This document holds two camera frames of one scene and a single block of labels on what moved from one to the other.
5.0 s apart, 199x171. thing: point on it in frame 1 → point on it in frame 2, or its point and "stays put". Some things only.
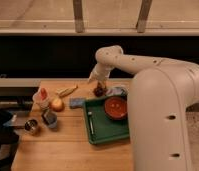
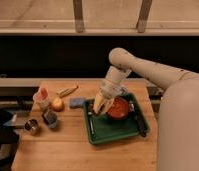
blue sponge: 76,102 stays put
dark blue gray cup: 50,118 stays put
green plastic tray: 104,128 stays put
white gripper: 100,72 → 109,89
